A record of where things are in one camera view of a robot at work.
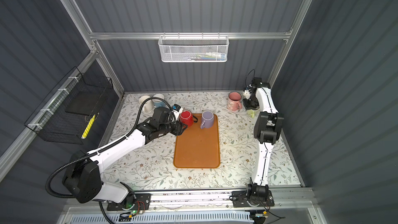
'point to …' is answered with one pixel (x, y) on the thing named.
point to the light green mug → (251, 112)
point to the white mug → (148, 106)
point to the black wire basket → (66, 113)
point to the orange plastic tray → (196, 148)
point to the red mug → (186, 117)
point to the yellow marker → (87, 128)
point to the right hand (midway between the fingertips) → (251, 108)
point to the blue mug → (158, 102)
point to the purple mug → (208, 120)
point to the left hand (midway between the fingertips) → (183, 124)
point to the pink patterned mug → (234, 102)
